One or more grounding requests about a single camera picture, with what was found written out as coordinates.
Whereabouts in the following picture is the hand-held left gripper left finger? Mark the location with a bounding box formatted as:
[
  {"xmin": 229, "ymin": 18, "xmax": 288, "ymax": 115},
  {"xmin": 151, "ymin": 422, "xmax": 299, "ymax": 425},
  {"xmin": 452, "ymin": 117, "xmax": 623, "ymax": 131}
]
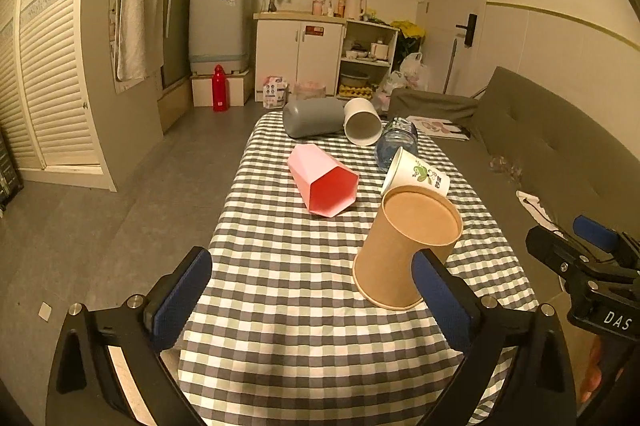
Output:
[{"xmin": 46, "ymin": 247, "xmax": 213, "ymax": 426}]

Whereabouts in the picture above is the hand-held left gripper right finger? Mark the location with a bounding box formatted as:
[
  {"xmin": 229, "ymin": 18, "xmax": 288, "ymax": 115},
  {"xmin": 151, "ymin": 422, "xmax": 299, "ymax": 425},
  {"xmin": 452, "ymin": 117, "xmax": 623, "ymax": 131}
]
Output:
[{"xmin": 411, "ymin": 249, "xmax": 581, "ymax": 426}]

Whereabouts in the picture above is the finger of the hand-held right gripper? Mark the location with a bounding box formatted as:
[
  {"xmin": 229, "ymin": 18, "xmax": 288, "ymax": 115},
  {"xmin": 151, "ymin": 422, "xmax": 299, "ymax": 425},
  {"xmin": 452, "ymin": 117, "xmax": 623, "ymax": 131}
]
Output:
[
  {"xmin": 525, "ymin": 226, "xmax": 608, "ymax": 294},
  {"xmin": 573, "ymin": 215, "xmax": 640, "ymax": 265}
]

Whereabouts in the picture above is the brown paper cup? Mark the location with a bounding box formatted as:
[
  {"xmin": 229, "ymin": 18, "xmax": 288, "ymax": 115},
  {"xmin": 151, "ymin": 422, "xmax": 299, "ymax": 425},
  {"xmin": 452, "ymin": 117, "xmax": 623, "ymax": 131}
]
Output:
[{"xmin": 353, "ymin": 185, "xmax": 464, "ymax": 312}]

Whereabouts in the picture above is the pink hexagonal cup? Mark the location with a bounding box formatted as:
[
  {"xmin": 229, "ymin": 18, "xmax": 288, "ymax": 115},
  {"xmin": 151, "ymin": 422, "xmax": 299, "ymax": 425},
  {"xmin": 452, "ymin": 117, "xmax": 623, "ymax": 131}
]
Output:
[{"xmin": 287, "ymin": 143, "xmax": 360, "ymax": 219}]

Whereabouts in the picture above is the white printed paper cup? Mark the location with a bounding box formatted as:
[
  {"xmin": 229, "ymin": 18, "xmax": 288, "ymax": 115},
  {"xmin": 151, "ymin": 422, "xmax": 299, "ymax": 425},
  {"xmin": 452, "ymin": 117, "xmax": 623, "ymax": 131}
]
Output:
[{"xmin": 381, "ymin": 147, "xmax": 451, "ymax": 199}]

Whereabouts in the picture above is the white plastic cup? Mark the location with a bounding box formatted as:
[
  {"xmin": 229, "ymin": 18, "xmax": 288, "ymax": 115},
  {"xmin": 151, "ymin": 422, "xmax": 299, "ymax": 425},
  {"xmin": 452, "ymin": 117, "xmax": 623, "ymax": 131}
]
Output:
[{"xmin": 343, "ymin": 98, "xmax": 383, "ymax": 145}]

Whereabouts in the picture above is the grey cup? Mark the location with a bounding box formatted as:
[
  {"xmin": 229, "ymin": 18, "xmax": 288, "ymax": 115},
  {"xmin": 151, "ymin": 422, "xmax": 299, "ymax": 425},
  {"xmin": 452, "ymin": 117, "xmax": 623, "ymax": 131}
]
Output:
[{"xmin": 282, "ymin": 98, "xmax": 347, "ymax": 139}]

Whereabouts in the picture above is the person's right hand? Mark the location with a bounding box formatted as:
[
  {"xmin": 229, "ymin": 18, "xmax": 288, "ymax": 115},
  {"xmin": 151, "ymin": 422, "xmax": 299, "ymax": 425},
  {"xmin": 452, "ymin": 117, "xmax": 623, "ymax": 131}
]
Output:
[{"xmin": 580, "ymin": 336, "xmax": 607, "ymax": 404}]

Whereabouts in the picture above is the crumpled clear plastic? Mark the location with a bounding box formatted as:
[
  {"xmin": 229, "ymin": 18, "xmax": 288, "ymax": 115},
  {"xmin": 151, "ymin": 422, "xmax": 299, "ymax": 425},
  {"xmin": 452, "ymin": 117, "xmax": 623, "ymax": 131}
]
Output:
[{"xmin": 490, "ymin": 155, "xmax": 524, "ymax": 180}]

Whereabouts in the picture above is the checkered tablecloth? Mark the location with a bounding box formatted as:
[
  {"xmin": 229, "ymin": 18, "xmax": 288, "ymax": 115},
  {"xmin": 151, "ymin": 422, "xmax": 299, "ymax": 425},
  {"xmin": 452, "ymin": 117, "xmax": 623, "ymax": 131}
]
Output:
[{"xmin": 177, "ymin": 109, "xmax": 538, "ymax": 426}]

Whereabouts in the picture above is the grey sofa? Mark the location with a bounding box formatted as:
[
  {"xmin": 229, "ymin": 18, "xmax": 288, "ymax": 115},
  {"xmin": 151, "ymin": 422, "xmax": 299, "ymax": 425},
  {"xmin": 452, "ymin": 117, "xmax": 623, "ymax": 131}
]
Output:
[{"xmin": 387, "ymin": 66, "xmax": 640, "ymax": 307}]

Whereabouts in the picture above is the clear plastic water bottle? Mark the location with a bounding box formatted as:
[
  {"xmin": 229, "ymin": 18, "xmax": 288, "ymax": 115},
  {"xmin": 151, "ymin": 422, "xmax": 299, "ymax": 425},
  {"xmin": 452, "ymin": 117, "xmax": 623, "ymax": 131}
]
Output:
[{"xmin": 375, "ymin": 116, "xmax": 420, "ymax": 172}]

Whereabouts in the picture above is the printed magazine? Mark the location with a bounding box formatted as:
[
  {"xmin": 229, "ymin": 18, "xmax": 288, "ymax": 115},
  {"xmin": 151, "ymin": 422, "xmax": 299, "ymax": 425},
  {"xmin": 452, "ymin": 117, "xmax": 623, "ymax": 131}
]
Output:
[{"xmin": 406, "ymin": 115, "xmax": 472, "ymax": 140}]

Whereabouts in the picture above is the white stand box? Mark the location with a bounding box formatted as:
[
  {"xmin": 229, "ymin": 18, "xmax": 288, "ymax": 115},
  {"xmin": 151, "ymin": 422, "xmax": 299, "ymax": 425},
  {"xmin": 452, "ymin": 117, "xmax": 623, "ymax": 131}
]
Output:
[{"xmin": 190, "ymin": 69, "xmax": 254, "ymax": 108}]

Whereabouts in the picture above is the red bottle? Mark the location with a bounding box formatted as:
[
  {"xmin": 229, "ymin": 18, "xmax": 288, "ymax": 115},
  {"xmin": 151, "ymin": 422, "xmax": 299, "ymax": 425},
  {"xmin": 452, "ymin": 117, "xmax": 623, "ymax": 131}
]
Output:
[{"xmin": 212, "ymin": 64, "xmax": 229, "ymax": 112}]

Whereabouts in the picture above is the dark storage crate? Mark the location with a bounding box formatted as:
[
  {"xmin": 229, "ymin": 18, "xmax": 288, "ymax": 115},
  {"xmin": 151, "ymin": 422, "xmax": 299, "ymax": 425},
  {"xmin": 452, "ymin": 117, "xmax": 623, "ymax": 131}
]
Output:
[{"xmin": 0, "ymin": 126, "xmax": 24, "ymax": 213}]

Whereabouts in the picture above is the tissue pack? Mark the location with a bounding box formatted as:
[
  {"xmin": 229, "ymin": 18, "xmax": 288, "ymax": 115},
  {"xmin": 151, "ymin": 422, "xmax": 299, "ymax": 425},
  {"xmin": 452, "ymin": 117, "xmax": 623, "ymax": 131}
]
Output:
[{"xmin": 262, "ymin": 75, "xmax": 289, "ymax": 109}]

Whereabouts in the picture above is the white plastic bag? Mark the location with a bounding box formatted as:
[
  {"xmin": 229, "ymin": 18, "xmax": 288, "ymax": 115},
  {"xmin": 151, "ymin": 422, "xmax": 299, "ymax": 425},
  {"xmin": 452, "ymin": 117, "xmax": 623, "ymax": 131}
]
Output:
[{"xmin": 397, "ymin": 52, "xmax": 430, "ymax": 92}]

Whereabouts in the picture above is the pink waste basket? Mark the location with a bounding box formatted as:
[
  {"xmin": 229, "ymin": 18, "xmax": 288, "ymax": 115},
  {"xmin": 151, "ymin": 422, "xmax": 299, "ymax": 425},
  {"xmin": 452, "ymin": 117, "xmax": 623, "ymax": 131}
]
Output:
[{"xmin": 292, "ymin": 80, "xmax": 329, "ymax": 102}]

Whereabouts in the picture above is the white open shelf unit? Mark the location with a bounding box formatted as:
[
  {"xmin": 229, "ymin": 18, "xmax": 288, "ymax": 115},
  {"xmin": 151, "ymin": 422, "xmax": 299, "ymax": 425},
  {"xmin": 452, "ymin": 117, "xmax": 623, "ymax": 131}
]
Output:
[{"xmin": 337, "ymin": 19, "xmax": 401, "ymax": 100}]

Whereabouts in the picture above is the white louvered wardrobe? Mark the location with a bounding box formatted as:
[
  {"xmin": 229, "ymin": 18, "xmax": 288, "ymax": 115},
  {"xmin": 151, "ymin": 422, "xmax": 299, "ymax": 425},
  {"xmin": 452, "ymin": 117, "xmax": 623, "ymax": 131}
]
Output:
[{"xmin": 0, "ymin": 0, "xmax": 119, "ymax": 192}]

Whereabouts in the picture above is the yellow bag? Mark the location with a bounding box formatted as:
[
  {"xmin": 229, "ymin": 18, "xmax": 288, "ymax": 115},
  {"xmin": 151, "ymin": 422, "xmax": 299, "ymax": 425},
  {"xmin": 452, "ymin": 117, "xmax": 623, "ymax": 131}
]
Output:
[{"xmin": 390, "ymin": 20, "xmax": 426, "ymax": 41}]

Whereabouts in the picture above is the white sink cabinet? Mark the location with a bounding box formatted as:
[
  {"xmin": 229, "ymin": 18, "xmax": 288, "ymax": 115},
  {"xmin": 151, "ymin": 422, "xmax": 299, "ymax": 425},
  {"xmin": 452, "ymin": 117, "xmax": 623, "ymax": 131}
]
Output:
[{"xmin": 252, "ymin": 12, "xmax": 347, "ymax": 97}]

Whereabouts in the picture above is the grey washing machine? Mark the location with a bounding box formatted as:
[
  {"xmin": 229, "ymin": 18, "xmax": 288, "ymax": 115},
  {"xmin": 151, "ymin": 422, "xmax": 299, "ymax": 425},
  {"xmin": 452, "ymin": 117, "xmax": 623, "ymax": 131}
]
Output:
[{"xmin": 188, "ymin": 0, "xmax": 257, "ymax": 74}]

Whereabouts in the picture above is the mop handle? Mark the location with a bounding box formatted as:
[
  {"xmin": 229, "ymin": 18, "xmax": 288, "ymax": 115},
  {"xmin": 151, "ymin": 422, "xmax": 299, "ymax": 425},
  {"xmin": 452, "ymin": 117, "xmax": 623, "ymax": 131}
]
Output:
[{"xmin": 442, "ymin": 39, "xmax": 459, "ymax": 95}]

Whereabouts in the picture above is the black door handle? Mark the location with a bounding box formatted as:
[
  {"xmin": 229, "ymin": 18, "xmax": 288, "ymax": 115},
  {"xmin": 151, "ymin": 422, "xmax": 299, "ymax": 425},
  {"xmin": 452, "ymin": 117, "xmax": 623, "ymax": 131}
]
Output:
[{"xmin": 455, "ymin": 13, "xmax": 479, "ymax": 48}]

